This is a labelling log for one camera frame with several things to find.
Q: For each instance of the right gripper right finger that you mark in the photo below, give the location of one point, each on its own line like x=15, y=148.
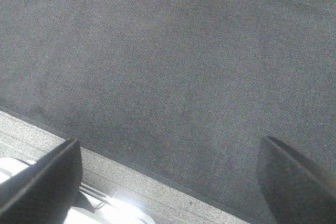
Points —
x=295, y=188

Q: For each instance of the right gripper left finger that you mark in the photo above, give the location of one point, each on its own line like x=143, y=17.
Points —
x=44, y=192

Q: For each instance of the black table cloth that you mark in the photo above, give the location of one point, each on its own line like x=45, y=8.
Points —
x=181, y=90

